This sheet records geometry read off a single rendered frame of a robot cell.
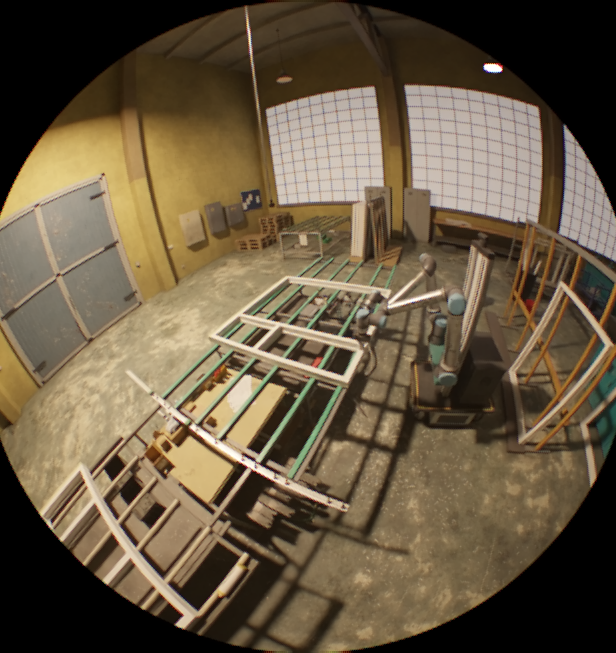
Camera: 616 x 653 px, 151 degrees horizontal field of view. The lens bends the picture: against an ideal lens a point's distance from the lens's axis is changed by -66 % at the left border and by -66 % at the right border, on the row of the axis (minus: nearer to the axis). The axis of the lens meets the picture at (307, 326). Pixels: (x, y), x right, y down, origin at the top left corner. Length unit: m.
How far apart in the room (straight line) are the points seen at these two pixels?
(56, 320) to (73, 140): 4.59
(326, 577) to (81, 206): 7.80
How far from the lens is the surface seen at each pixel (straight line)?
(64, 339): 7.05
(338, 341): 2.00
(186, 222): 8.07
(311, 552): 2.19
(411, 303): 1.68
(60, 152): 7.54
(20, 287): 6.90
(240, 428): 1.91
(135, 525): 2.11
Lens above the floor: 2.18
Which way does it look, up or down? 35 degrees down
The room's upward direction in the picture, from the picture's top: 7 degrees counter-clockwise
